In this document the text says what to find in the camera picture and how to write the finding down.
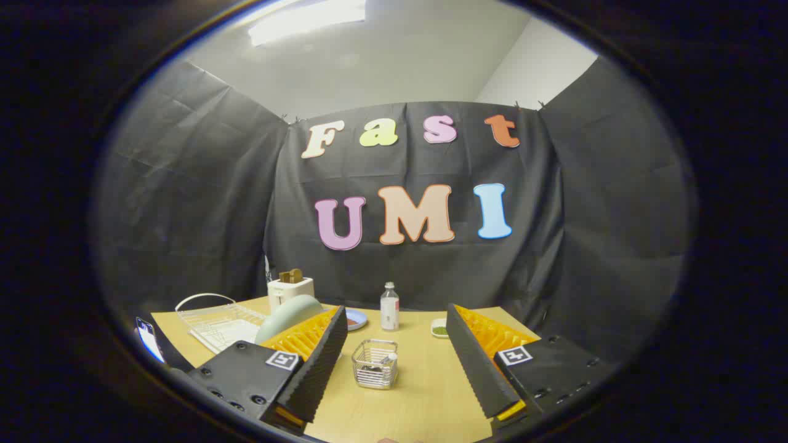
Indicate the black backdrop cloth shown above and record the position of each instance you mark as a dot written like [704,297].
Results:
[425,271]

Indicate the white spoon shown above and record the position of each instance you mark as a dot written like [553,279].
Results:
[389,359]

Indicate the pale green plate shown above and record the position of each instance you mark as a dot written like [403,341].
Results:
[289,315]

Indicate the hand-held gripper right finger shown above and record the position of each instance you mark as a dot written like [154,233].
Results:
[474,363]

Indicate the smartphone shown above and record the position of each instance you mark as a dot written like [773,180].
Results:
[149,340]

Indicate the small white dish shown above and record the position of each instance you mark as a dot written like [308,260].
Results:
[439,328]

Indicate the small blue saucer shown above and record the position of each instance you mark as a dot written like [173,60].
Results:
[356,320]

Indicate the brown toast slice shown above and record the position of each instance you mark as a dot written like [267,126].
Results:
[290,275]

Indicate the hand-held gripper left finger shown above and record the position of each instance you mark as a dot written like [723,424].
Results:
[320,363]

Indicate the clear plastic bottle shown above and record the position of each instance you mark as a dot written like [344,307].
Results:
[389,311]

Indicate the white toaster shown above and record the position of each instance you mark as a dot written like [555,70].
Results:
[289,292]

